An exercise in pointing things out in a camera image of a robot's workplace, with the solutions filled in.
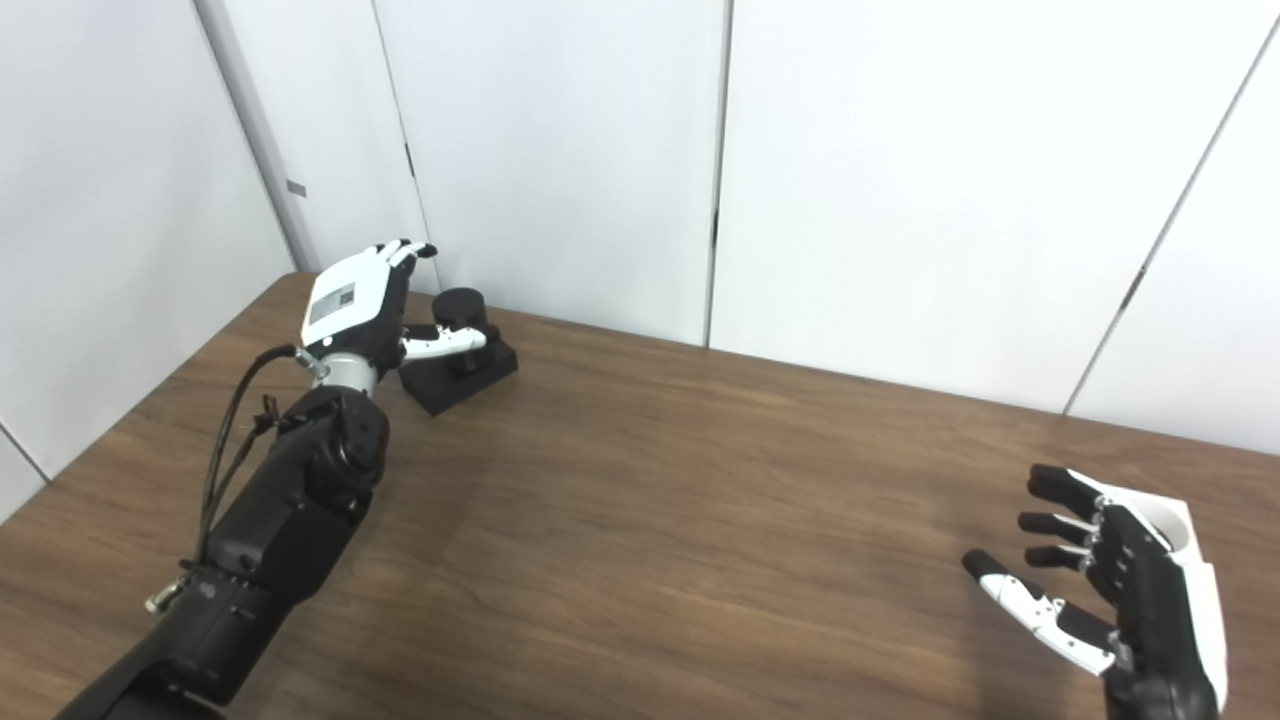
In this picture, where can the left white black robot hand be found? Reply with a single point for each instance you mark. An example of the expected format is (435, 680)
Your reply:
(350, 300)

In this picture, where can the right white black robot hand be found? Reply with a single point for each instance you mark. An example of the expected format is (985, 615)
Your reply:
(1160, 620)

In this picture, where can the white square piece with hole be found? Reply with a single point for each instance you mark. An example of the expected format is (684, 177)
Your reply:
(1175, 515)

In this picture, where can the black peg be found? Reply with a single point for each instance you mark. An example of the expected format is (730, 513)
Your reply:
(462, 305)

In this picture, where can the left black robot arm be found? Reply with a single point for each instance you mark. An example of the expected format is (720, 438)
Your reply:
(290, 510)

